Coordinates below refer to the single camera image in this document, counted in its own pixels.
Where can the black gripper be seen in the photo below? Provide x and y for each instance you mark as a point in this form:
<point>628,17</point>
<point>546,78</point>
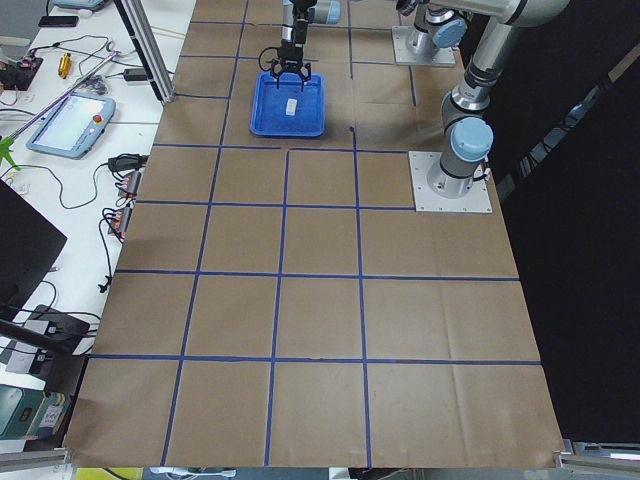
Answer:
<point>289,53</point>

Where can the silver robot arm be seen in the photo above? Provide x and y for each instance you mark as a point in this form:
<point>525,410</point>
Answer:
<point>468,137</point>
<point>445,25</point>

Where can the blue plastic tray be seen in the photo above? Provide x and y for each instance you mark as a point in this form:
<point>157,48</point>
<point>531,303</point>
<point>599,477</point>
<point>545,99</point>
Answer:
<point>269,119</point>

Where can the black power adapter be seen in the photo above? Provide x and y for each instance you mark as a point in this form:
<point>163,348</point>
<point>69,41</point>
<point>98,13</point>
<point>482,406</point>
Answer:
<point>134,75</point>

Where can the teach pendant tablet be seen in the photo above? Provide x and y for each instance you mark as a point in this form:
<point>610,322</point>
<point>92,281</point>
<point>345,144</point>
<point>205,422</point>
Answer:
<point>72,128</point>

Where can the black smartphone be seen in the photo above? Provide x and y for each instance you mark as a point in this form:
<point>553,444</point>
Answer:
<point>58,21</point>

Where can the black monitor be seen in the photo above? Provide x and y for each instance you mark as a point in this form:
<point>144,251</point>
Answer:
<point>30,244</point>

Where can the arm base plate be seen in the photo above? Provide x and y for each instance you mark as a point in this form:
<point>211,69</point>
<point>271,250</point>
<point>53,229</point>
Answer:
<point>436,192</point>
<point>413,47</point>

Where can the aluminium frame post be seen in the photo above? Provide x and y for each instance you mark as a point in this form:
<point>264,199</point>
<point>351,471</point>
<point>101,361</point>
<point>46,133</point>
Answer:
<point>139,29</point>

